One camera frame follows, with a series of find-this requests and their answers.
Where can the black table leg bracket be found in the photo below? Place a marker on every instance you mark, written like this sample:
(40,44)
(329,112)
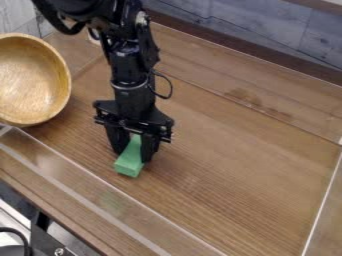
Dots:
(44,244)

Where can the clear acrylic wall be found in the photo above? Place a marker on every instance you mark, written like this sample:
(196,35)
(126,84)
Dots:
(111,221)
(277,91)

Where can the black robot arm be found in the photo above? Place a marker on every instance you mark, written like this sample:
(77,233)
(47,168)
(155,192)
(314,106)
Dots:
(119,24)

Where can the wooden bowl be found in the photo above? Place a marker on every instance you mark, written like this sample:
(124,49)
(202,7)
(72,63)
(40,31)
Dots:
(35,80)

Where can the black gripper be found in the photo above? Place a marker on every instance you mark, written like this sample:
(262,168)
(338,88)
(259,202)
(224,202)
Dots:
(131,113)

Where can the clear acrylic front wall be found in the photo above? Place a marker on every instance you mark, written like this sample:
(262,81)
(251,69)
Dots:
(111,221)

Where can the green rectangular stick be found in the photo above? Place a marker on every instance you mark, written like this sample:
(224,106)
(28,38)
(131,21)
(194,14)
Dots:
(128,163)

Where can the clear acrylic back wall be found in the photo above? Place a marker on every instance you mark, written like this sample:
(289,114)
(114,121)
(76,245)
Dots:
(277,91)

